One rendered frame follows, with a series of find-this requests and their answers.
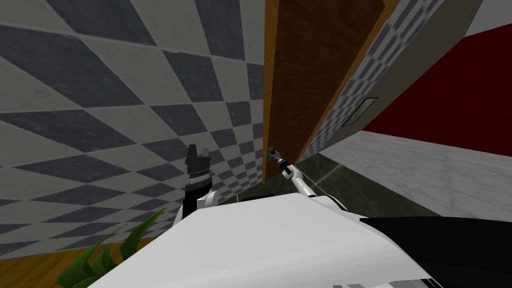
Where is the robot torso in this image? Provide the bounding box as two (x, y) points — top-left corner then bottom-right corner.
(85, 192), (441, 288)

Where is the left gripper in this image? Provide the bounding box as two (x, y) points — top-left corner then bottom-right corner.
(185, 145), (213, 175)

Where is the grey framed wall panel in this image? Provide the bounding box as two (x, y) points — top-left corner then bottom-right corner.
(341, 96), (379, 129)

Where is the green potted plant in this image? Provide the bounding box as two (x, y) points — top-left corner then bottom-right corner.
(55, 207), (167, 288)

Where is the brown wooden door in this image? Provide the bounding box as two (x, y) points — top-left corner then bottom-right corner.
(261, 0), (401, 185)

